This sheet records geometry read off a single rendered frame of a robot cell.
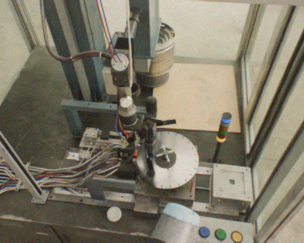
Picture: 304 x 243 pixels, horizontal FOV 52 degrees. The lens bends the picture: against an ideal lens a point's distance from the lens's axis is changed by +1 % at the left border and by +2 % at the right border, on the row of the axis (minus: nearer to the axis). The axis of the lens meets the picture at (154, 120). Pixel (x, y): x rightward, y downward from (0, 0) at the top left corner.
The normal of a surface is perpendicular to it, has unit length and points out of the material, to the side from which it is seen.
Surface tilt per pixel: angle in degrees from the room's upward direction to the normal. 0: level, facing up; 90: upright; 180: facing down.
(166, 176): 0
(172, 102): 0
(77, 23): 90
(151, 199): 0
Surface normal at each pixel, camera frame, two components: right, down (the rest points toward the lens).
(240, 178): -0.02, -0.62
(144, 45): -0.14, 0.78
